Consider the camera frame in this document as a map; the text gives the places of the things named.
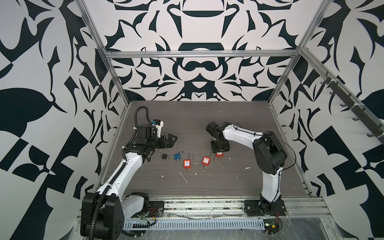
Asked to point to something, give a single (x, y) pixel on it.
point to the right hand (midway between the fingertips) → (218, 150)
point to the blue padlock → (178, 156)
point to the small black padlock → (164, 156)
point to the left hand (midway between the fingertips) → (170, 135)
